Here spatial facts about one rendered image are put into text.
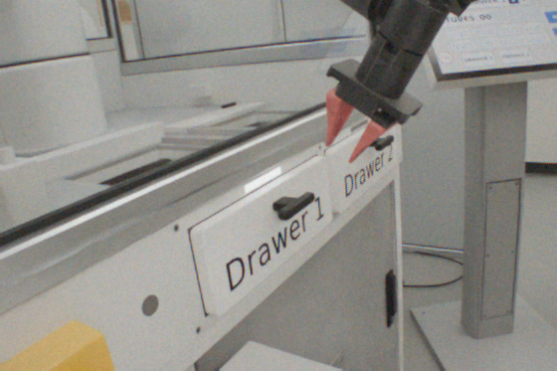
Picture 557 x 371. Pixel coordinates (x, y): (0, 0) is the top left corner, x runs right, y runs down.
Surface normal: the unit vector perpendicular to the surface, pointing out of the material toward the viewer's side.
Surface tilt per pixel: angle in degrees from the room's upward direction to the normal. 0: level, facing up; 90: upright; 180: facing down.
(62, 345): 0
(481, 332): 90
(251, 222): 90
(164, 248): 90
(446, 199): 90
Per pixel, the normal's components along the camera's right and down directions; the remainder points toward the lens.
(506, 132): 0.07, 0.29
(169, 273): 0.84, 0.07
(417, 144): -0.48, 0.31
